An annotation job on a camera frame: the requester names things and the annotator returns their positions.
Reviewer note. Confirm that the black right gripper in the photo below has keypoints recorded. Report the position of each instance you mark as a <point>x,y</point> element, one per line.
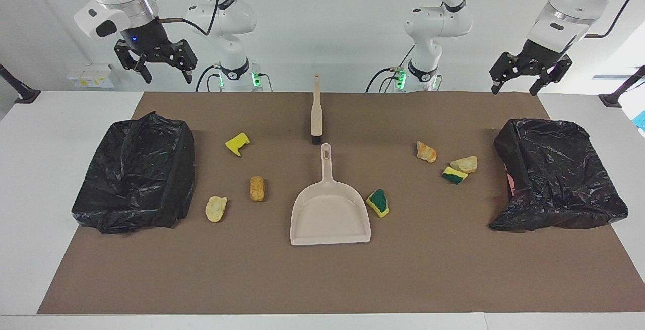
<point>146,38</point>

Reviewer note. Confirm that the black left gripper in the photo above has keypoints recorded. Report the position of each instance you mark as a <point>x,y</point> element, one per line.
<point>539,58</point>

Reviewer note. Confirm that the pale beige sponge piece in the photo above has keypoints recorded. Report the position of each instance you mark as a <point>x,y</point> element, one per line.
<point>464,163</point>

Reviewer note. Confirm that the yellow notched sponge piece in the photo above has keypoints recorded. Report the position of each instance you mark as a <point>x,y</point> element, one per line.
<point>237,143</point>

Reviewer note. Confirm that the small green yellow sponge piece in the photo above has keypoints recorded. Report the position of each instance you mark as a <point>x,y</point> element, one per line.
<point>453,176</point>

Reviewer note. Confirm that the orange striped bread piece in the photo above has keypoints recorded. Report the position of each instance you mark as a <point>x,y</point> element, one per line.
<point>426,152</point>

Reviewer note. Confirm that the pale yellow sponge piece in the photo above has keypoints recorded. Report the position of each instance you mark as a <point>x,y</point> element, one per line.
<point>215,209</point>

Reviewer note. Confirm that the brown bread roll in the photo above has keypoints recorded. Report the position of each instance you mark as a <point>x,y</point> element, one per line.
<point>257,189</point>

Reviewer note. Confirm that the beige brush black bristles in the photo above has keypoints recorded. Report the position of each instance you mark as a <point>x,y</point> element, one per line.
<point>316,113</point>

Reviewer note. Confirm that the large green yellow sponge piece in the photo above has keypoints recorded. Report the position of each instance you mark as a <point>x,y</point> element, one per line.
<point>378,203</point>

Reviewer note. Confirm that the beige plastic dustpan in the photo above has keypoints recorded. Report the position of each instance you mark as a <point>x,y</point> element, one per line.
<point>330,214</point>

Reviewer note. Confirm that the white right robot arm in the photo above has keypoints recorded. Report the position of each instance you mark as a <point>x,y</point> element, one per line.
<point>229,17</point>

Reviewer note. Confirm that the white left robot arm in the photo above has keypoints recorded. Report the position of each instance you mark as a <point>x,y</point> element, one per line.
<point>433,22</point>

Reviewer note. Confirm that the black bagged pink trash bin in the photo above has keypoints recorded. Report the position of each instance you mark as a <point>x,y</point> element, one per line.
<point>559,174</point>

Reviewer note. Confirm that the black bag lined trash bin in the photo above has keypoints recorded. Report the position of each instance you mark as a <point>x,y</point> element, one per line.
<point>131,174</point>

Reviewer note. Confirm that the black stand leg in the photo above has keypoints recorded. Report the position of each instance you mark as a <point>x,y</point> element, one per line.
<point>22,93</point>
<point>617,95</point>

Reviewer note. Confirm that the blue object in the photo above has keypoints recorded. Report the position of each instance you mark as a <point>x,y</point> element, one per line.
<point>641,121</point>

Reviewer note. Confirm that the brown table mat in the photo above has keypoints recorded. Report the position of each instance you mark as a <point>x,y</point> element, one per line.
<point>322,279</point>

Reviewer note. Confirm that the white wall outlet box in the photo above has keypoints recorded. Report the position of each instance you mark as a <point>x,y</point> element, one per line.
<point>90,75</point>

